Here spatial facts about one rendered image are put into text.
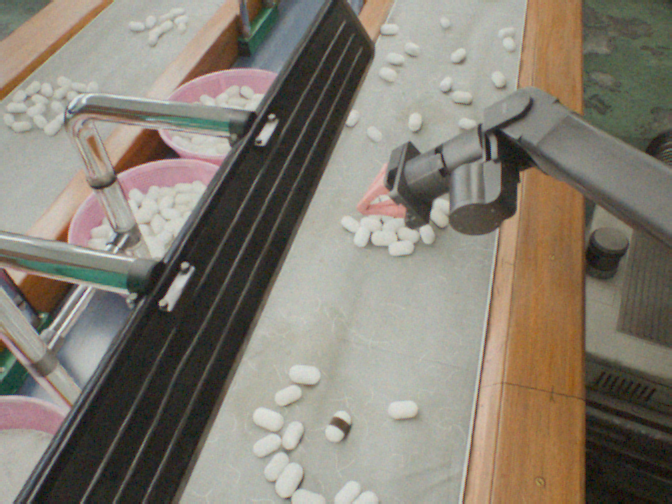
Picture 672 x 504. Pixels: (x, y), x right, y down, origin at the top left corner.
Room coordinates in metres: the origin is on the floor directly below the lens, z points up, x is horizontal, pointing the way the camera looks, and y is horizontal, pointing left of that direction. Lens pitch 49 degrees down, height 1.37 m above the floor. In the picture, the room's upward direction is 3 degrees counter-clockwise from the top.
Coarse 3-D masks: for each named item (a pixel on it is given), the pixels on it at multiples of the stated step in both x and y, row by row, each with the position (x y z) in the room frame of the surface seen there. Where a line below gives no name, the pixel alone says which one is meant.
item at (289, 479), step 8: (296, 464) 0.24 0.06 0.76; (288, 472) 0.23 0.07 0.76; (296, 472) 0.23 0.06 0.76; (280, 480) 0.22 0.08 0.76; (288, 480) 0.22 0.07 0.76; (296, 480) 0.22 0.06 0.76; (280, 488) 0.22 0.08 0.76; (288, 488) 0.21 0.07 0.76; (280, 496) 0.21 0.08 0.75; (288, 496) 0.21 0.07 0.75
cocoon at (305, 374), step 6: (294, 366) 0.36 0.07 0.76; (300, 366) 0.36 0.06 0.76; (306, 366) 0.36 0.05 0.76; (312, 366) 0.36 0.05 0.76; (294, 372) 0.35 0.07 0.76; (300, 372) 0.35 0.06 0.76; (306, 372) 0.35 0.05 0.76; (312, 372) 0.35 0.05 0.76; (318, 372) 0.35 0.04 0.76; (294, 378) 0.35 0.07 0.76; (300, 378) 0.35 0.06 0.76; (306, 378) 0.34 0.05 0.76; (312, 378) 0.34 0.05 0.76; (318, 378) 0.35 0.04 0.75
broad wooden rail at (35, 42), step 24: (72, 0) 1.39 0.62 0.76; (96, 0) 1.38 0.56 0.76; (24, 24) 1.28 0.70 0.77; (48, 24) 1.27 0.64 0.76; (72, 24) 1.27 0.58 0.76; (0, 48) 1.18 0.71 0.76; (24, 48) 1.17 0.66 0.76; (48, 48) 1.17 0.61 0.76; (0, 72) 1.07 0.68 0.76; (24, 72) 1.09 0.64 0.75; (0, 96) 1.01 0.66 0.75
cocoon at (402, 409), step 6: (396, 402) 0.31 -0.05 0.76; (402, 402) 0.31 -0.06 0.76; (408, 402) 0.31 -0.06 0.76; (390, 408) 0.30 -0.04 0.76; (396, 408) 0.30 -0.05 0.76; (402, 408) 0.30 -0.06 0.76; (408, 408) 0.30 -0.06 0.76; (414, 408) 0.30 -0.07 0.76; (390, 414) 0.30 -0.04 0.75; (396, 414) 0.29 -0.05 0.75; (402, 414) 0.29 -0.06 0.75; (408, 414) 0.29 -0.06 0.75; (414, 414) 0.29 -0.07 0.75
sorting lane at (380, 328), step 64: (448, 0) 1.33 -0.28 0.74; (512, 0) 1.31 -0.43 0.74; (384, 64) 1.06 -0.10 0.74; (448, 64) 1.05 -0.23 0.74; (512, 64) 1.03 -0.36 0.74; (384, 128) 0.84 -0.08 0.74; (448, 128) 0.83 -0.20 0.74; (320, 192) 0.69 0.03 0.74; (448, 192) 0.67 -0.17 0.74; (320, 256) 0.55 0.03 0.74; (384, 256) 0.54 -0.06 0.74; (448, 256) 0.54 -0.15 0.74; (320, 320) 0.44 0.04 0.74; (384, 320) 0.43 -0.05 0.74; (448, 320) 0.43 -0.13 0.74; (256, 384) 0.35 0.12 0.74; (320, 384) 0.34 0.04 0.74; (384, 384) 0.34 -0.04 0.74; (448, 384) 0.33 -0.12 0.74; (320, 448) 0.26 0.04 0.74; (384, 448) 0.26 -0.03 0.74; (448, 448) 0.26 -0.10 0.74
